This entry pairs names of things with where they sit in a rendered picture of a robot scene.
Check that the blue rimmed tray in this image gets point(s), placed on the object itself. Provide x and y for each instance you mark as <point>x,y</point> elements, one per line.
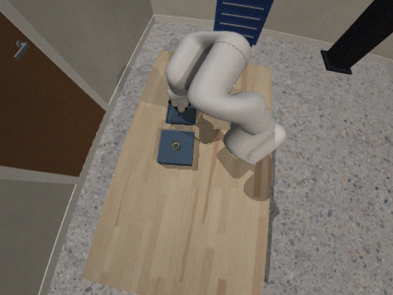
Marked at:
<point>174,116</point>

